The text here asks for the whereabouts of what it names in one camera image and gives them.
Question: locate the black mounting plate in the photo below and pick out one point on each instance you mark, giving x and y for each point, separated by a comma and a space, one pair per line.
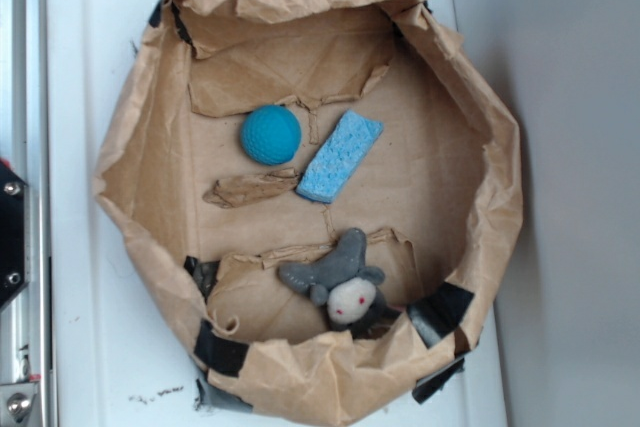
14, 273

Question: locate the aluminium frame rail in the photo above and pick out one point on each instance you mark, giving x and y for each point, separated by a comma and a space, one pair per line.
25, 363

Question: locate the grey plush toy animal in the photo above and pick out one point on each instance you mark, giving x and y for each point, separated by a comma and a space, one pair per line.
343, 284

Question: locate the light blue sponge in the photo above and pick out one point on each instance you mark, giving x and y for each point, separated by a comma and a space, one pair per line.
339, 157

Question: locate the blue dimpled ball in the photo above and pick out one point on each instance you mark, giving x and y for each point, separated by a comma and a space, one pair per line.
271, 135

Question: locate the brown paper-lined box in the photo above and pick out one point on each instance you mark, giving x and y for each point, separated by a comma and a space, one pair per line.
439, 195

